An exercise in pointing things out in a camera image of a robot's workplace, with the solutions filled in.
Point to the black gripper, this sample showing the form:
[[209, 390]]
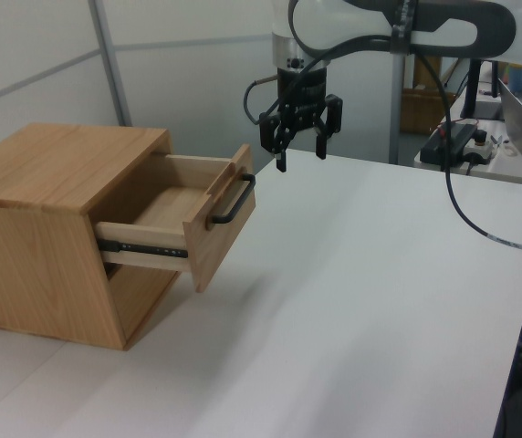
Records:
[[304, 96]]

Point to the wooden drawer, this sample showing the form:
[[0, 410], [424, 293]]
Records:
[[215, 255]]

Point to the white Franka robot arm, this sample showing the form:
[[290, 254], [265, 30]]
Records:
[[334, 18]]

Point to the black metal drawer slide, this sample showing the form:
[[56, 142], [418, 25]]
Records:
[[151, 249]]

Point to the grey vertical pole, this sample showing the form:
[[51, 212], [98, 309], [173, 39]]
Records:
[[397, 114]]

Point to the brown cardboard box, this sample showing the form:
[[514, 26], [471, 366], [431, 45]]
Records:
[[418, 114]]

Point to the black control box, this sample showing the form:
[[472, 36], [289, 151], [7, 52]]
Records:
[[448, 143]]

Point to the black monitor stand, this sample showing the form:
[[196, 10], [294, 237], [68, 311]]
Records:
[[471, 86]]

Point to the emergency stop button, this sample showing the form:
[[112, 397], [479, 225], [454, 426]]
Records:
[[479, 146]]

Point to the scissors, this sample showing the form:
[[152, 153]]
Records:
[[500, 142]]

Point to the grey side desk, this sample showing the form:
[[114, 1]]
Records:
[[503, 172]]

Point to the teal cup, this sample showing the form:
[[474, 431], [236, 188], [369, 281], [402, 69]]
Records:
[[518, 77]]

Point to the pale wooden cabinet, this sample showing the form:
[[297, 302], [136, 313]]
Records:
[[37, 255]]

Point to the grey partition post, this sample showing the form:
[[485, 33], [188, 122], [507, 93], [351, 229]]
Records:
[[110, 59]]

